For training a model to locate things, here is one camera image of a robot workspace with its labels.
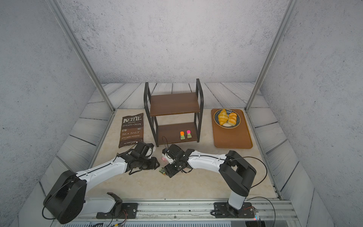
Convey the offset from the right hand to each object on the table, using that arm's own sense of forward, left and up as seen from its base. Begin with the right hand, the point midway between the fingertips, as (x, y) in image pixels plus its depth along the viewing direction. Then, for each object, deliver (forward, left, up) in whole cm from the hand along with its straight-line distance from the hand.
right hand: (170, 171), depth 83 cm
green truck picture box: (+1, +5, -2) cm, 5 cm away
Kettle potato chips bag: (+30, +31, -2) cm, 43 cm away
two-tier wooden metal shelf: (+44, 0, -3) cm, 45 cm away
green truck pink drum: (+25, -11, +1) cm, 27 cm away
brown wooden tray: (+26, -46, -5) cm, 53 cm away
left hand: (+3, +6, 0) cm, 7 cm away
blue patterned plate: (+36, -39, -4) cm, 54 cm away
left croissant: (+41, -37, +1) cm, 55 cm away
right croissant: (+40, -44, 0) cm, 59 cm away
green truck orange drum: (+24, -7, +2) cm, 25 cm away
